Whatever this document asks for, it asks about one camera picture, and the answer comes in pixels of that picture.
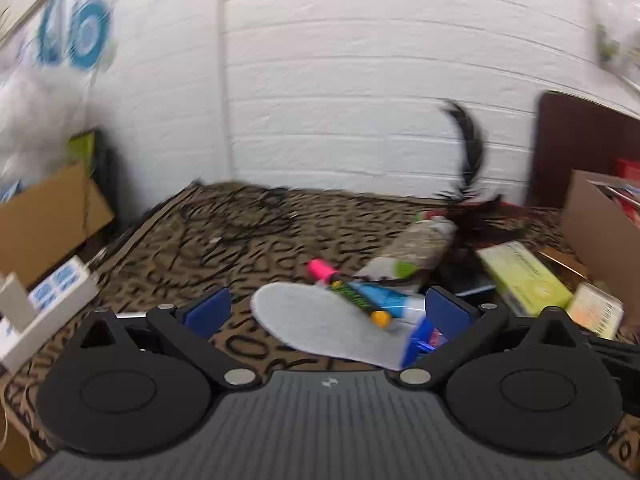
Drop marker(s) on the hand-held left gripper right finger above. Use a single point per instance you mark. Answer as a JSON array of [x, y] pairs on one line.
[[447, 310]]

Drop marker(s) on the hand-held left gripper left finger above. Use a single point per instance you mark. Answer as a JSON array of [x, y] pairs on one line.
[[207, 310]]

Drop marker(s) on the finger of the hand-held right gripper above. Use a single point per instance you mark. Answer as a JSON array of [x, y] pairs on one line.
[[612, 355]]

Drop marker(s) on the yellow green box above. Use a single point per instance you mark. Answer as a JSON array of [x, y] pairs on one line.
[[525, 275]]

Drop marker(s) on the grey shoe insole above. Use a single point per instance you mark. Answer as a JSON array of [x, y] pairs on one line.
[[310, 320]]

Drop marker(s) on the tall brown cardboard box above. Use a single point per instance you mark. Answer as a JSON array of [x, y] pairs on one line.
[[595, 230]]

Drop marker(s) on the blue packet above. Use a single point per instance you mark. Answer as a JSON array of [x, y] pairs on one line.
[[417, 345]]

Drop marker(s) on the cream small packet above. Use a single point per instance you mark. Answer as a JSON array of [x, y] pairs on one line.
[[595, 310]]

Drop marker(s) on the brown letter printed blanket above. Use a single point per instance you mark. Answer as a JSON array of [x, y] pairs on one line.
[[240, 240]]

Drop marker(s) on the pink capped marker pen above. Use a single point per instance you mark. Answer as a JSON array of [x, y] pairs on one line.
[[350, 295]]

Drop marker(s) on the brown flat packet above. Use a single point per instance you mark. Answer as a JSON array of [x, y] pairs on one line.
[[562, 260]]

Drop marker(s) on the black red feather duster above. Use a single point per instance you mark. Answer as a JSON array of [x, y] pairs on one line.
[[472, 160]]

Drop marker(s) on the white box with blue labels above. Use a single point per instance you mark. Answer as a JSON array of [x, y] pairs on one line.
[[55, 310]]

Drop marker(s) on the open brown cardboard box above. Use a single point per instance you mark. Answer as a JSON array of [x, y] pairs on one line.
[[45, 225]]

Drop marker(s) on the red box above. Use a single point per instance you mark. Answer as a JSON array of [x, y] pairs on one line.
[[627, 169]]

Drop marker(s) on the green flat package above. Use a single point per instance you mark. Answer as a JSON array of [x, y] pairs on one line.
[[82, 150]]

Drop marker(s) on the dark red chair back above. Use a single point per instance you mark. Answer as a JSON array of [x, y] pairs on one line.
[[570, 140]]

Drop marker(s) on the white plastic bag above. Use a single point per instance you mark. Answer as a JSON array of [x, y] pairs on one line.
[[35, 125]]

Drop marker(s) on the blue circle wall poster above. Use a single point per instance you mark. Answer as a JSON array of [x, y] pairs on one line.
[[85, 25]]

